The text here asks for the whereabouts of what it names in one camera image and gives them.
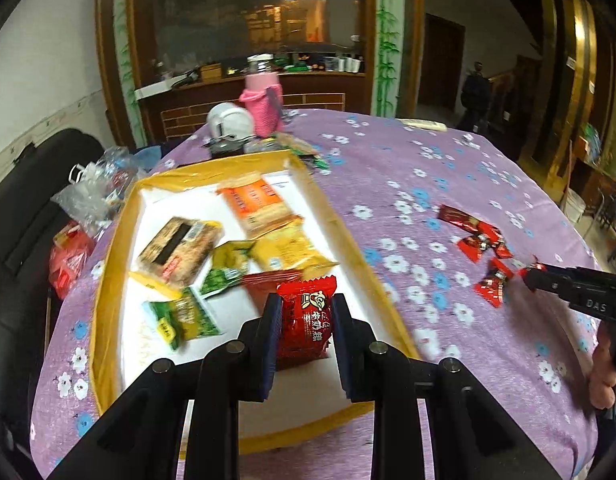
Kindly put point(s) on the red black candy lower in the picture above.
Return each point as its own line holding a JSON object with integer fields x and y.
{"x": 491, "y": 286}

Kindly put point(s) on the white bucket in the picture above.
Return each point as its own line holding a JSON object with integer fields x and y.
{"x": 573, "y": 206}

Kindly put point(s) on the yellow sandwich cracker pack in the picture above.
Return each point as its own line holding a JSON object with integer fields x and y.
{"x": 288, "y": 248}

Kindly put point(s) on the yellow green pea snack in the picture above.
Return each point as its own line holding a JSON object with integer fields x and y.
{"x": 229, "y": 265}

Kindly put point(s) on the green biscuit packet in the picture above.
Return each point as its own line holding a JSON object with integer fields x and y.
{"x": 302, "y": 149}

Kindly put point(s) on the person right hand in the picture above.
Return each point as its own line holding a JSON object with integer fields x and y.
{"x": 603, "y": 374}

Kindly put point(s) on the purple floral tablecloth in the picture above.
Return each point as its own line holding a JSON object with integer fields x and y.
{"x": 386, "y": 181}

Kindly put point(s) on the brown label cracker pack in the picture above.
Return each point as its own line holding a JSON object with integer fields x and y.
{"x": 173, "y": 258}

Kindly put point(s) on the red plastic bag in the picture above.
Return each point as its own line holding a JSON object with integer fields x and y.
{"x": 71, "y": 248}

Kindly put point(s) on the orange soda cracker pack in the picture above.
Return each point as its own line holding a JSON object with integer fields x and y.
{"x": 258, "y": 209}

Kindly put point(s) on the red black candy packet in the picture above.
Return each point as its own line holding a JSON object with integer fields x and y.
{"x": 535, "y": 264}

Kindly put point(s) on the cream tube on table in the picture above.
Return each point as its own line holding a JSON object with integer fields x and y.
{"x": 424, "y": 124}

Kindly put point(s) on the small red candy packet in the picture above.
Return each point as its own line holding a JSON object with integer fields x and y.
{"x": 306, "y": 321}

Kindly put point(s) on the green pea snack packet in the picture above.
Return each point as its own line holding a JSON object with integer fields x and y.
{"x": 178, "y": 321}

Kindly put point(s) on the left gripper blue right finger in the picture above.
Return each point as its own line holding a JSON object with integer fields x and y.
{"x": 352, "y": 339}

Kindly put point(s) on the pink sleeved glass bottle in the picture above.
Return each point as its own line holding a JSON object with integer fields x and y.
{"x": 262, "y": 96}

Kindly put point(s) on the dark red date snack pack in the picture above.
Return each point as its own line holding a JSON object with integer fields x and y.
{"x": 260, "y": 285}

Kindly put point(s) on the white round container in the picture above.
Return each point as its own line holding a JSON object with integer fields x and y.
{"x": 228, "y": 121}

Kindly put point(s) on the dark maroon chocolate packet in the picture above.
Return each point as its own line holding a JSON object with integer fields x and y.
{"x": 461, "y": 219}

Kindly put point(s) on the clear plastic bag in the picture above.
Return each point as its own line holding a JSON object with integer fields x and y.
{"x": 96, "y": 192}

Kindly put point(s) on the black sofa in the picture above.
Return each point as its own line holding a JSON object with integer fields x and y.
{"x": 29, "y": 220}

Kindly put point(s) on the yellow white cardboard box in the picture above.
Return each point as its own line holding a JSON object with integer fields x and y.
{"x": 123, "y": 336}

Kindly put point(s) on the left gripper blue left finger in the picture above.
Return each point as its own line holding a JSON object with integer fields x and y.
{"x": 256, "y": 369}

